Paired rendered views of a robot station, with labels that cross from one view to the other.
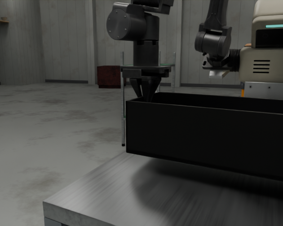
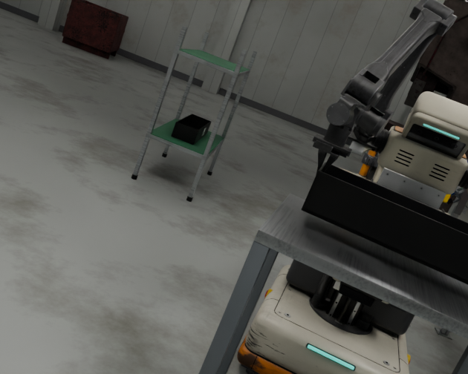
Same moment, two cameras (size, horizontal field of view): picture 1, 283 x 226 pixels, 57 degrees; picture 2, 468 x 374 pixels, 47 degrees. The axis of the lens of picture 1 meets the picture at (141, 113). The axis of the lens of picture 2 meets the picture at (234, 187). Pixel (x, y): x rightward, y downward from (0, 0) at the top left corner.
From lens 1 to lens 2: 0.93 m
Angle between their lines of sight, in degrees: 16
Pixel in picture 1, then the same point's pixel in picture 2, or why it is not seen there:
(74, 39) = not seen: outside the picture
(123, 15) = (346, 110)
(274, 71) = (413, 167)
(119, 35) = (336, 122)
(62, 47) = not seen: outside the picture
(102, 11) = not seen: outside the picture
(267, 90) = (401, 183)
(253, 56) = (400, 145)
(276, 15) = (435, 118)
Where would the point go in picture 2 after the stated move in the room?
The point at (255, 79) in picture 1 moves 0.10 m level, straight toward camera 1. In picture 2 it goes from (394, 168) to (396, 173)
